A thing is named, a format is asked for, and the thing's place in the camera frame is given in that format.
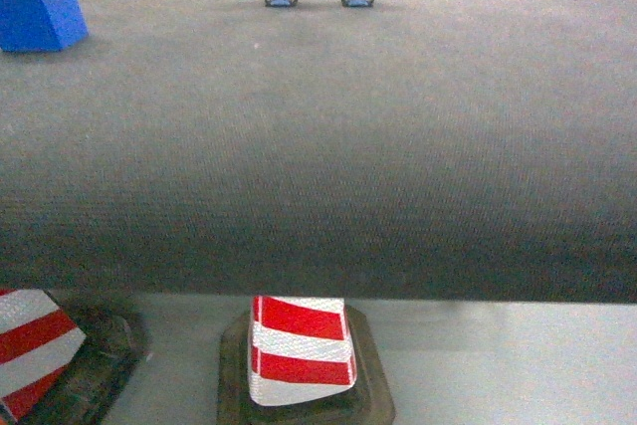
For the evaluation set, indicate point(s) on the dark grey conveyor belt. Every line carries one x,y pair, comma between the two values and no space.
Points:
480,150

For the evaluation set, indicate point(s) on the centre red white striped cone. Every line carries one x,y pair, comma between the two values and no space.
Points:
301,361

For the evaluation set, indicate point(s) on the red white striped cone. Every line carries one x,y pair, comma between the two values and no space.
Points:
301,361
65,359

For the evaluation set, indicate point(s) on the left red white striped cone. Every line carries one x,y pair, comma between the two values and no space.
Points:
65,359

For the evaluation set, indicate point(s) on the blue foam block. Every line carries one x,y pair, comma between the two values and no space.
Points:
41,25

